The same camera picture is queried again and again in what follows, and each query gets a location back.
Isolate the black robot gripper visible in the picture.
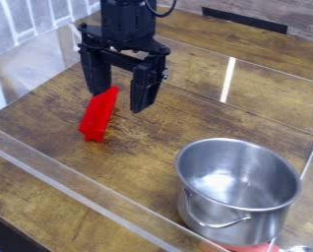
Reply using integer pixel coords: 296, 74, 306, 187
78, 0, 172, 113

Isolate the red plastic block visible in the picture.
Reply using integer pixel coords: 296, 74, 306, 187
80, 87, 120, 142

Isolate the silver metal pot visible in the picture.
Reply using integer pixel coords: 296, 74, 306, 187
176, 138, 302, 246

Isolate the red object under pot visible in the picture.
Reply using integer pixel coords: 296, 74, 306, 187
199, 242, 280, 252

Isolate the silver metal object corner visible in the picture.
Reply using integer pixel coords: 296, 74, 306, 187
279, 245, 313, 252

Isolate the clear acrylic front barrier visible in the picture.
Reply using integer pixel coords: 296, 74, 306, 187
0, 130, 229, 252

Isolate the black cable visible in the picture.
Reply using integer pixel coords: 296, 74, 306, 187
144, 0, 178, 19

